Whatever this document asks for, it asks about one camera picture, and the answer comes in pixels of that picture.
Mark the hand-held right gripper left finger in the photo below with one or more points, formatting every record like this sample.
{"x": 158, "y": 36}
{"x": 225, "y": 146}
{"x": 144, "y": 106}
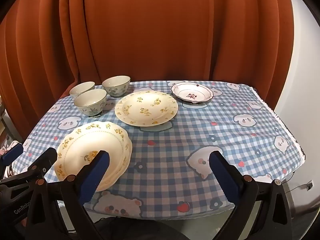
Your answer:
{"x": 96, "y": 173}

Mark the green floral ceramic bowl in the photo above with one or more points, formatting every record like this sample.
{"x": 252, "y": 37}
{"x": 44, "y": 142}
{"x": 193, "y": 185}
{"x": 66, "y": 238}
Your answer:
{"x": 81, "y": 88}
{"x": 91, "y": 106}
{"x": 116, "y": 87}

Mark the blue checked bear tablecloth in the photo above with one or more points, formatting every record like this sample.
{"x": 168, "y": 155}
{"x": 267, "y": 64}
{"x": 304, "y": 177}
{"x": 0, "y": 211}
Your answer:
{"x": 175, "y": 135}

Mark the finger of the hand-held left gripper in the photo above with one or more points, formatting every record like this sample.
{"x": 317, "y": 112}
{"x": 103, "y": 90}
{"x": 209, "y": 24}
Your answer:
{"x": 12, "y": 153}
{"x": 47, "y": 158}

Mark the rust orange curtain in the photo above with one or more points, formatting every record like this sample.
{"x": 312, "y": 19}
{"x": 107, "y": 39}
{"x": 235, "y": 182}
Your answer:
{"x": 150, "y": 30}

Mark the round yellow floral plate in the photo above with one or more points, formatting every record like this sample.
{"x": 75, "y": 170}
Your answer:
{"x": 147, "y": 107}

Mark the red flower wavy-rim plate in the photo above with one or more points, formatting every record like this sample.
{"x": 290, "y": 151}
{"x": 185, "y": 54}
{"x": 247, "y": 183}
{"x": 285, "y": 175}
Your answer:
{"x": 192, "y": 91}

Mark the scalloped yellow floral plate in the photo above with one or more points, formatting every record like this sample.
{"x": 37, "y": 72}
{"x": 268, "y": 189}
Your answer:
{"x": 82, "y": 142}
{"x": 120, "y": 173}

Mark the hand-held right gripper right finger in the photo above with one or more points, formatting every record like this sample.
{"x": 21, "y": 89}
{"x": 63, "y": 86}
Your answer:
{"x": 225, "y": 177}

